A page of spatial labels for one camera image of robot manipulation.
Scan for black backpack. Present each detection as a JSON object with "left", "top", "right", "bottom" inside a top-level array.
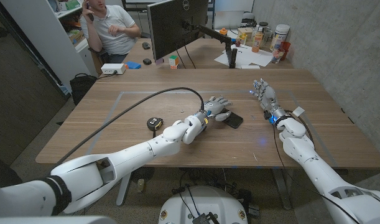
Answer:
[{"left": 69, "top": 73, "right": 98, "bottom": 106}]

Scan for white power strip box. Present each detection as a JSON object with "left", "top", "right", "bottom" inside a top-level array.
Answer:
[{"left": 100, "top": 63, "right": 127, "bottom": 75}]

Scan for orange juice bottle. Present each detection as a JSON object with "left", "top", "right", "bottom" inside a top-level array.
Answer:
[{"left": 251, "top": 27, "right": 264, "bottom": 54}]

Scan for white shelf cabinet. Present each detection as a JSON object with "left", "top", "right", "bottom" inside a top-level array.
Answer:
[{"left": 0, "top": 0, "right": 99, "bottom": 91}]

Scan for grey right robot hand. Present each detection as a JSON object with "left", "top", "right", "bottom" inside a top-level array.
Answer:
[{"left": 249, "top": 78, "right": 287, "bottom": 123}]

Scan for cardboard box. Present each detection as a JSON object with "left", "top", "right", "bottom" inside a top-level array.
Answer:
[{"left": 237, "top": 27, "right": 254, "bottom": 40}]

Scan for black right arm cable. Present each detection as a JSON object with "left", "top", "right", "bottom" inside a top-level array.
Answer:
[{"left": 270, "top": 109, "right": 361, "bottom": 224}]

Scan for man in white polo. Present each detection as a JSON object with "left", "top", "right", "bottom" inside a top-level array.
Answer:
[{"left": 79, "top": 0, "right": 142, "bottom": 64}]

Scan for black Dell monitor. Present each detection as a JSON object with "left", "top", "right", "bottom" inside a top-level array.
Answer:
[{"left": 146, "top": 0, "right": 209, "bottom": 61}]

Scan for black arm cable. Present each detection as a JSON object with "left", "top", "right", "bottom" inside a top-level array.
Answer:
[
  {"left": 54, "top": 86, "right": 205, "bottom": 169},
  {"left": 270, "top": 109, "right": 361, "bottom": 224}
]

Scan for white robot torso base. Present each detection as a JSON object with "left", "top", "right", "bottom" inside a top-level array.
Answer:
[{"left": 157, "top": 185, "right": 249, "bottom": 224}]

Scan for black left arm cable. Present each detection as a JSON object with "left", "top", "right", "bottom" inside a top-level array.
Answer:
[{"left": 54, "top": 86, "right": 205, "bottom": 169}]

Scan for red plastic cup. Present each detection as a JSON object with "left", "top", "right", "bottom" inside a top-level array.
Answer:
[{"left": 279, "top": 41, "right": 292, "bottom": 62}]

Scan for black smartphone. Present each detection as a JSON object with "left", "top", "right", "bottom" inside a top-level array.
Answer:
[{"left": 220, "top": 108, "right": 244, "bottom": 129}]

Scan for clear drinking glass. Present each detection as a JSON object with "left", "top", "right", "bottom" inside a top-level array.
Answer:
[{"left": 271, "top": 48, "right": 285, "bottom": 65}]

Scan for large white supplement tub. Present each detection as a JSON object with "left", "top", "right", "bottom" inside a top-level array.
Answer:
[{"left": 269, "top": 24, "right": 290, "bottom": 52}]

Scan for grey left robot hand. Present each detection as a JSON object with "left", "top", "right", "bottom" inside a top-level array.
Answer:
[{"left": 199, "top": 96, "right": 233, "bottom": 124}]

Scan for black yellow tape measure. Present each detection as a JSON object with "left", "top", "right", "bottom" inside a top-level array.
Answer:
[{"left": 146, "top": 117, "right": 164, "bottom": 139}]

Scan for white paper sheets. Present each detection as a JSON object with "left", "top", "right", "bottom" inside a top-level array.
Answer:
[{"left": 213, "top": 44, "right": 274, "bottom": 68}]

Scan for colourful puzzle cube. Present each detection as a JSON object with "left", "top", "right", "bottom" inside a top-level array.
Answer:
[{"left": 168, "top": 55, "right": 180, "bottom": 70}]

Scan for dark lidded glass jar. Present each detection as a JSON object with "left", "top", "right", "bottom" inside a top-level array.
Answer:
[{"left": 257, "top": 21, "right": 271, "bottom": 44}]

